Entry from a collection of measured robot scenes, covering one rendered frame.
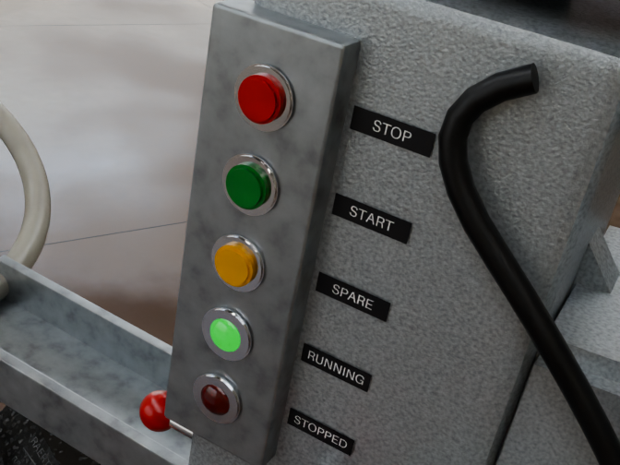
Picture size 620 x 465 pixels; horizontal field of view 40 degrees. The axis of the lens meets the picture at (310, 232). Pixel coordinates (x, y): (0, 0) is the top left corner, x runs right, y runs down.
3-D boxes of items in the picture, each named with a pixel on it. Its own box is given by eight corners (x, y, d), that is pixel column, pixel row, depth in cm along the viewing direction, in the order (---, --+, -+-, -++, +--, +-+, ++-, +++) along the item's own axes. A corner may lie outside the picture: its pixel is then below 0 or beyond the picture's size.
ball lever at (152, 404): (232, 449, 66) (237, 419, 64) (208, 473, 63) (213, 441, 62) (154, 407, 68) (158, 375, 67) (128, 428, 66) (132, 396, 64)
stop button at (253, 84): (284, 126, 44) (292, 80, 43) (274, 132, 44) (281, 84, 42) (243, 111, 45) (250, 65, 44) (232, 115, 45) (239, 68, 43)
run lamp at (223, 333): (247, 351, 52) (253, 320, 51) (234, 363, 51) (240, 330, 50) (215, 336, 53) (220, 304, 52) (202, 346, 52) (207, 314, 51)
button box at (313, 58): (282, 449, 56) (370, 36, 43) (261, 472, 54) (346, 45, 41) (185, 397, 59) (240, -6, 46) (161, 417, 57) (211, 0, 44)
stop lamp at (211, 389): (236, 414, 54) (241, 386, 53) (224, 426, 53) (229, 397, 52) (206, 399, 55) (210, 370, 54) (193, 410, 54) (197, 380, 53)
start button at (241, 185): (269, 211, 47) (277, 169, 46) (259, 218, 46) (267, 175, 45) (231, 195, 48) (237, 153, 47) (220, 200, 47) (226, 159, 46)
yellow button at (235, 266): (256, 288, 49) (263, 250, 48) (246, 295, 48) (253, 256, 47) (220, 270, 50) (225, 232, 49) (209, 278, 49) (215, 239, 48)
